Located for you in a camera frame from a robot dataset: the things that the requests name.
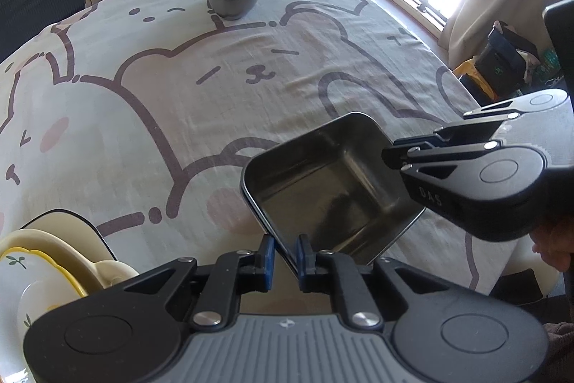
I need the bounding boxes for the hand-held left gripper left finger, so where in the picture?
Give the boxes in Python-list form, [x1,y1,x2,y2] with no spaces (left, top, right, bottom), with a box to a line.
[123,234,276,331]

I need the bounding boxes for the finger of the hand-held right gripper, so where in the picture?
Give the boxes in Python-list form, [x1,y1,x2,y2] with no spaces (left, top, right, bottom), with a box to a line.
[392,102,523,148]
[381,141,500,186]

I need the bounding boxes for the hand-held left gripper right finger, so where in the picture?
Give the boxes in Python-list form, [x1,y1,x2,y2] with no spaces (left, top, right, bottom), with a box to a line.
[296,234,451,330]

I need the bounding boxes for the rectangular deep steel tray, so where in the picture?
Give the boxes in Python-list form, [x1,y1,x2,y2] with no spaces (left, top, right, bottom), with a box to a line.
[240,111,427,276]

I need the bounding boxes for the white square leaf-print plate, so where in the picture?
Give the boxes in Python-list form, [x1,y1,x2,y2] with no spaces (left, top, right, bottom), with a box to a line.
[18,209,115,262]

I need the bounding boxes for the floral yellow-rimmed bowl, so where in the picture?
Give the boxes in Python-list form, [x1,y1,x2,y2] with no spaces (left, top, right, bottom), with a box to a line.
[0,246,88,383]

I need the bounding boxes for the person's right hand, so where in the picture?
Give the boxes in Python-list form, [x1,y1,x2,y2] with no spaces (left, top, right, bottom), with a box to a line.
[531,210,574,272]

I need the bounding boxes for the yellow bag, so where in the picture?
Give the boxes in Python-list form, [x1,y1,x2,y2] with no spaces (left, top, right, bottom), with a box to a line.
[453,59,494,99]

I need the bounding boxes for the black bag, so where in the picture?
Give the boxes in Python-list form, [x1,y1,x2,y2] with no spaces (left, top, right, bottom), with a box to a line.
[474,26,539,101]

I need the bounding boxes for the beige curtain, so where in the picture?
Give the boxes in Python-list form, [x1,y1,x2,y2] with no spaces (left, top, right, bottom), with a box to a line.
[442,0,574,65]

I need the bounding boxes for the bear-print tablecloth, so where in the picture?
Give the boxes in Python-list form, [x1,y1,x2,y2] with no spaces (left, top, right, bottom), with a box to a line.
[0,0,489,383]

